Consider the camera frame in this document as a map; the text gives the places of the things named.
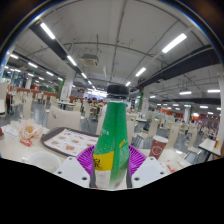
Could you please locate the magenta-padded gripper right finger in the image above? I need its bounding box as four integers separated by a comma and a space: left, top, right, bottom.
127, 144, 168, 189

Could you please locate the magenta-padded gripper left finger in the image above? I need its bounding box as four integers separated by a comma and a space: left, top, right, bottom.
53, 144, 98, 189

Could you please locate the green plastic drink bottle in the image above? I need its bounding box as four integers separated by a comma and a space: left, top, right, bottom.
89, 84, 132, 190

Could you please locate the red paper cup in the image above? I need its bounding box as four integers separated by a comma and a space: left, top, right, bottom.
148, 134, 170, 160

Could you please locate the dark brown food tray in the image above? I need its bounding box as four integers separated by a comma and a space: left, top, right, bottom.
40, 126, 100, 158

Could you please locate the group of beige chairs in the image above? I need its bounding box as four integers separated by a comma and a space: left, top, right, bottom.
0, 81, 214, 154

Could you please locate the red white snack packet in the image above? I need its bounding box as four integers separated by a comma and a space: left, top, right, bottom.
19, 138, 33, 148

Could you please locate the clear plastic food bag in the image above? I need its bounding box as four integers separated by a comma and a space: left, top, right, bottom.
17, 118, 44, 140

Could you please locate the beige neighbouring table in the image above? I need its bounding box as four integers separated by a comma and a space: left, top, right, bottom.
198, 137, 223, 158

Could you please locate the person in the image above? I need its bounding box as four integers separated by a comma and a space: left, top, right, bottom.
98, 98, 109, 118

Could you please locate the white paper sheet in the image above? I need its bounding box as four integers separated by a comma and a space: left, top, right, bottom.
3, 123, 21, 138

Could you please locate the ceiling air conditioner unit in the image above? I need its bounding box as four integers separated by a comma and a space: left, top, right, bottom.
81, 53, 100, 67

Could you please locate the group of ceiling lights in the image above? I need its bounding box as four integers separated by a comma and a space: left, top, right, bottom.
8, 21, 222, 116

